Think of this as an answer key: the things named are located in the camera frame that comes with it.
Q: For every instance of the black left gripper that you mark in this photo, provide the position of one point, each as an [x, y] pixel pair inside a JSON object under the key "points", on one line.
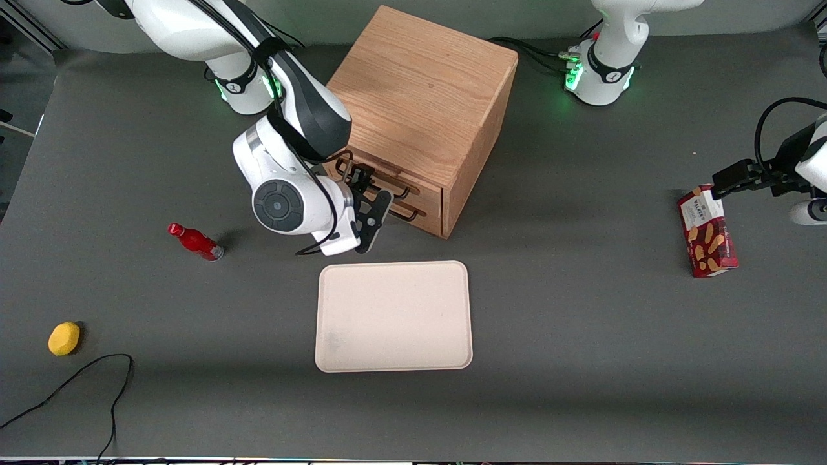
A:
{"points": [[784, 161]]}

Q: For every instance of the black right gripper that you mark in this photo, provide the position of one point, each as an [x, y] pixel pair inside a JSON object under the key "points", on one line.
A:
{"points": [[359, 176]]}

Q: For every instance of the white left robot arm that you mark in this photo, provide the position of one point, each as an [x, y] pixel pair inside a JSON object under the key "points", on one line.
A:
{"points": [[607, 77]]}

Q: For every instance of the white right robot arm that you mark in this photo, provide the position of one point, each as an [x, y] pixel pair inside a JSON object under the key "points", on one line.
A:
{"points": [[284, 200]]}

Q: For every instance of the oak wooden drawer cabinet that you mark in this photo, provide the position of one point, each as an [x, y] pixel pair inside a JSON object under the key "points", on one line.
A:
{"points": [[426, 90]]}

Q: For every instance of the red shortbread biscuit box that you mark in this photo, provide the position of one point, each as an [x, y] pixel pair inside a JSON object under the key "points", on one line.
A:
{"points": [[709, 239]]}

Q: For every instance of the cream rectangular plastic tray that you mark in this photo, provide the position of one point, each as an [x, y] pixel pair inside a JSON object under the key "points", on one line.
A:
{"points": [[394, 316]]}

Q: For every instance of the small red bottle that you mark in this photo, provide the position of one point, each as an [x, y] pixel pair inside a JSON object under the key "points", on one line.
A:
{"points": [[194, 241]]}

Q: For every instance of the yellow lemon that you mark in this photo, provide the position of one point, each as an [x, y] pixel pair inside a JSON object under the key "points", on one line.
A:
{"points": [[64, 339]]}

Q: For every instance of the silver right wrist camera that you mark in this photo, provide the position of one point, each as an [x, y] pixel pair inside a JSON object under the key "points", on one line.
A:
{"points": [[342, 242]]}

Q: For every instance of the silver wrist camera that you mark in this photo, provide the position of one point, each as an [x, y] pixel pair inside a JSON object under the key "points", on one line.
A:
{"points": [[807, 213], [342, 242]]}

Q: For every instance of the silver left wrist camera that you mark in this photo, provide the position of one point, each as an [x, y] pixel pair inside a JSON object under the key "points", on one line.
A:
{"points": [[807, 213]]}

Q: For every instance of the aluminium frame rail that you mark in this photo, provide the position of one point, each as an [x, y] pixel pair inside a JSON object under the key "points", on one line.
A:
{"points": [[32, 29]]}

